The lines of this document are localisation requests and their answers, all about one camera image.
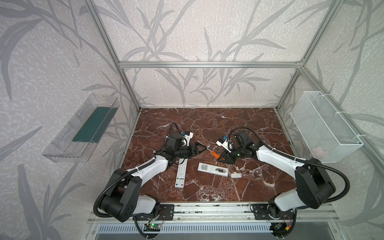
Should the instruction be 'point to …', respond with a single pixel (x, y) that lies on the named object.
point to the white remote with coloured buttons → (181, 172)
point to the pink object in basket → (317, 152)
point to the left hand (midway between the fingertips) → (204, 146)
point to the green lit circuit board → (152, 227)
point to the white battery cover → (236, 175)
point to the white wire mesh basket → (327, 135)
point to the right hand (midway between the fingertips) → (220, 153)
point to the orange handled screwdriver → (213, 153)
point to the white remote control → (219, 170)
